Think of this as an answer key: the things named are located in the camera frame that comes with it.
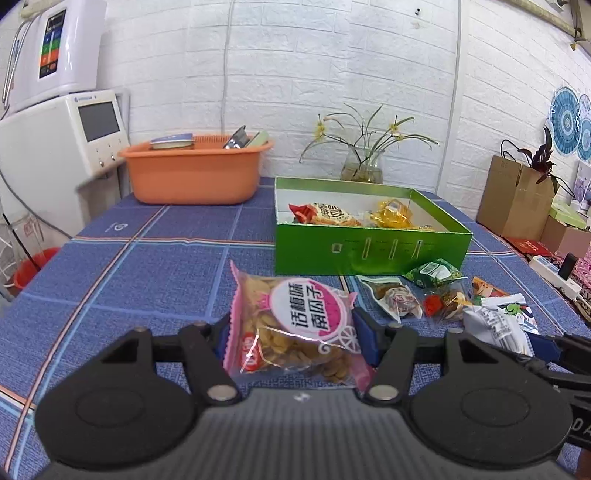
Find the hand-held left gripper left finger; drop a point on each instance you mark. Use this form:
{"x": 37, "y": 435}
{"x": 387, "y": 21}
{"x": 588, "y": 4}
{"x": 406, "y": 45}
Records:
{"x": 223, "y": 337}

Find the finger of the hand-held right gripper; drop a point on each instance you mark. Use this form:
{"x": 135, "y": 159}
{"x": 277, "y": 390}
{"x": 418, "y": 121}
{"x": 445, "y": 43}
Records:
{"x": 549, "y": 374}
{"x": 545, "y": 344}

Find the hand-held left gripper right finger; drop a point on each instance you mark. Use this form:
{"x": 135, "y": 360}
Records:
{"x": 367, "y": 337}

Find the white printed snack packet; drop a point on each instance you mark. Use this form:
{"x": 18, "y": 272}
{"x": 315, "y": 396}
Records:
{"x": 501, "y": 325}

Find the pink pumpkin seed packet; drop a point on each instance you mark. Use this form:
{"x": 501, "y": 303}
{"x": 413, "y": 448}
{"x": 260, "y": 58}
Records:
{"x": 295, "y": 332}

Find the green cardboard box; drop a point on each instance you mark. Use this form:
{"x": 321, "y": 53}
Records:
{"x": 369, "y": 249}

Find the yellow transparent snack packet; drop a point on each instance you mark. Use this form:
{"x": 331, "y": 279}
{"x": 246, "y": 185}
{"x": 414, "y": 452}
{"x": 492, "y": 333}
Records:
{"x": 392, "y": 214}

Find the red fried snack packet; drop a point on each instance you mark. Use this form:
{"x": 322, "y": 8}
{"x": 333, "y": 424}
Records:
{"x": 330, "y": 214}

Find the clear candy packet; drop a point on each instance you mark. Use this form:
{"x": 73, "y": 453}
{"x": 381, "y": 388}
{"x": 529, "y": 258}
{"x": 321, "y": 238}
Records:
{"x": 376, "y": 290}

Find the brown wrapped candy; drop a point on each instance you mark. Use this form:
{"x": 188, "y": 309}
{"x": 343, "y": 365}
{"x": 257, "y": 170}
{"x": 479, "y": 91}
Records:
{"x": 402, "y": 301}

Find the white power strip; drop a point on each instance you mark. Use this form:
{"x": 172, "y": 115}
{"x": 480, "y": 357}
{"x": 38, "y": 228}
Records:
{"x": 547, "y": 270}

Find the black adapter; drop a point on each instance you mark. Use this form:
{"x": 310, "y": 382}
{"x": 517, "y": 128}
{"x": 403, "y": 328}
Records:
{"x": 568, "y": 266}

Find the orange foil snack packet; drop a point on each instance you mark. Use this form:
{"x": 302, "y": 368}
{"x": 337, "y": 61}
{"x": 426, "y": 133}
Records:
{"x": 487, "y": 287}

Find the green snack packet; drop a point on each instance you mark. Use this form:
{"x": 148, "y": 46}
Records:
{"x": 434, "y": 272}

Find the red booklet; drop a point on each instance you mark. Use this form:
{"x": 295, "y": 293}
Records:
{"x": 528, "y": 247}

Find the blue plaid tablecloth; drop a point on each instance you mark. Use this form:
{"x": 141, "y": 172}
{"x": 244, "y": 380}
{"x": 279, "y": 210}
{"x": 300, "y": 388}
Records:
{"x": 161, "y": 258}

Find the small cardboard box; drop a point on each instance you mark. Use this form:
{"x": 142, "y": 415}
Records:
{"x": 565, "y": 240}

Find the light green gift box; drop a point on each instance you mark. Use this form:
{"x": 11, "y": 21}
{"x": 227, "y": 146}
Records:
{"x": 568, "y": 216}

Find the brown paper bag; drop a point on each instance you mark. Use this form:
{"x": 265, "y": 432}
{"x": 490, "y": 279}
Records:
{"x": 512, "y": 198}

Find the orange plastic basin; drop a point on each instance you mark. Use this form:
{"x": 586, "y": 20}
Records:
{"x": 189, "y": 175}

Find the glass vase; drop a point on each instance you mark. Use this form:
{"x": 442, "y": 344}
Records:
{"x": 362, "y": 170}

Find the dark red plant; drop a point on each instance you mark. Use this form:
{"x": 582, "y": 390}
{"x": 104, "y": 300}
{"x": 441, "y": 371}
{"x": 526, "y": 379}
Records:
{"x": 542, "y": 159}

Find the silver foil packet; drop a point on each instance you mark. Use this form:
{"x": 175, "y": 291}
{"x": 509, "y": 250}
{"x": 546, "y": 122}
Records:
{"x": 236, "y": 137}

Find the red bucket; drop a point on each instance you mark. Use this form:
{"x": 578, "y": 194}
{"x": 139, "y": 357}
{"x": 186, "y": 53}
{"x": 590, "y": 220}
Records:
{"x": 34, "y": 267}

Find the pale green box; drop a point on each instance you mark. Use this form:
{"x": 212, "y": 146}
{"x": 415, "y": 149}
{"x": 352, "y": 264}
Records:
{"x": 261, "y": 139}

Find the round tin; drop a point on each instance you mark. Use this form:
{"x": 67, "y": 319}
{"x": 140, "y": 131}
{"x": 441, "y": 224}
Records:
{"x": 171, "y": 141}

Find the yellow orchid plant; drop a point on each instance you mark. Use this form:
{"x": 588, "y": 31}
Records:
{"x": 367, "y": 134}

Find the white machine with screen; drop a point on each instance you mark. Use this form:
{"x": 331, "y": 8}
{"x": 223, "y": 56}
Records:
{"x": 41, "y": 157}

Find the white water purifier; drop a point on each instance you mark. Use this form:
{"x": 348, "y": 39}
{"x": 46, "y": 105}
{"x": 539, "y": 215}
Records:
{"x": 78, "y": 46}

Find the blue round wall decoration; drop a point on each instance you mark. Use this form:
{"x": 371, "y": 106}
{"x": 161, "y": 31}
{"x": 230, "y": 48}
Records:
{"x": 585, "y": 131}
{"x": 565, "y": 121}

